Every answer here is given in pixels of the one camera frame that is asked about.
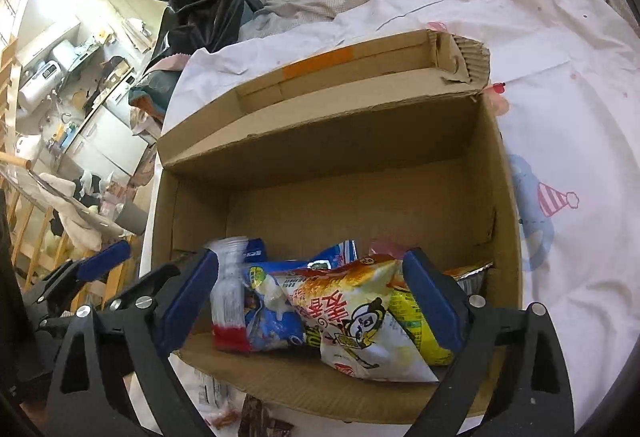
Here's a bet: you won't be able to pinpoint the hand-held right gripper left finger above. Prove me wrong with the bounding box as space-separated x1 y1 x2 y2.
47 247 223 437

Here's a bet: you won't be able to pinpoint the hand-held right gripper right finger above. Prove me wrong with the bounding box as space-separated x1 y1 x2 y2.
401 247 576 437

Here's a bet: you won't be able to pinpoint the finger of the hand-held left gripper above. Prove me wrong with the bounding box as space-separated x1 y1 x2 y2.
30 239 133 318
102 263 182 314

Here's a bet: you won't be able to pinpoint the red white snack packet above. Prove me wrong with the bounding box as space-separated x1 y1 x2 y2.
207 236 252 354

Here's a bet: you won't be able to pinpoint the silver foil snack packet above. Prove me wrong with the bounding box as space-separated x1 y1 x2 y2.
442 261 495 299

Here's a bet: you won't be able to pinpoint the yellow white cartoon snack packet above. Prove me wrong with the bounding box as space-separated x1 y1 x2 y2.
279 254 442 384

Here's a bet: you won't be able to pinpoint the blue white snack packet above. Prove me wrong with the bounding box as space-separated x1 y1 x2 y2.
242 237 359 353

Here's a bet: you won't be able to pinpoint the white black-print snack packet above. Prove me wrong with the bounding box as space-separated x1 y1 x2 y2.
192 368 237 414

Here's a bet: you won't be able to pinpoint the clear packet of red snacks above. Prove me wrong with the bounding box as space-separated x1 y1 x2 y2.
206 408 242 432

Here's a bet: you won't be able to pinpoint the dark brown snack packet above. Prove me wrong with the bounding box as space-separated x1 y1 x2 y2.
237 394 294 437

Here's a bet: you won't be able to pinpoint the brown cardboard box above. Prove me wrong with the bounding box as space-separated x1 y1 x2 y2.
150 29 525 425

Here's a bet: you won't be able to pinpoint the beige hanging clothes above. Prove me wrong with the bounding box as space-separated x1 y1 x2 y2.
37 172 126 250

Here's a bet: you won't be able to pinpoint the grey trash bin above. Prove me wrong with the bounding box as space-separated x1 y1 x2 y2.
112 202 148 235

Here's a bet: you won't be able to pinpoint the white base cabinet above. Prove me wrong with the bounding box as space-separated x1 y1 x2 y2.
60 104 151 178

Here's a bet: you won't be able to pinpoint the teal orange cloth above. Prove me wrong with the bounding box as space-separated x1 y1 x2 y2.
127 72 178 122

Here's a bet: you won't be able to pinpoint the white water heater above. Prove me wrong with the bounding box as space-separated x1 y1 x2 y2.
17 39 78 105

